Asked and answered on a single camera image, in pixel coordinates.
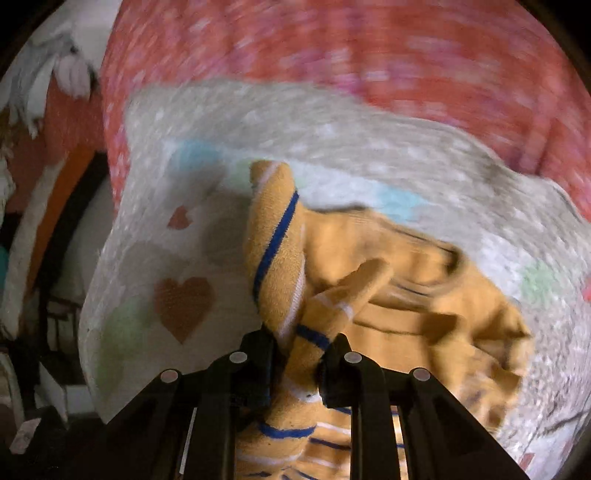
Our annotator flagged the yellow striped small garment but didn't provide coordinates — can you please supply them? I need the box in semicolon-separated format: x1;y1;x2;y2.
235;161;534;480

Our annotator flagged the red floral bedsheet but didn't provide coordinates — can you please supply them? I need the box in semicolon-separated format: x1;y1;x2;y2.
99;0;591;217

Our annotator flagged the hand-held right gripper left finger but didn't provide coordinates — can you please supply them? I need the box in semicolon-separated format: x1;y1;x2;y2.
104;329;278;480

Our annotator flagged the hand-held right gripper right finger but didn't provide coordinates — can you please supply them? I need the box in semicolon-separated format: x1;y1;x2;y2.
316;333;532;480

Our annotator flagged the quilted beige dotted blanket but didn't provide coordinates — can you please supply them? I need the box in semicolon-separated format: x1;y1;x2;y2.
78;79;591;480

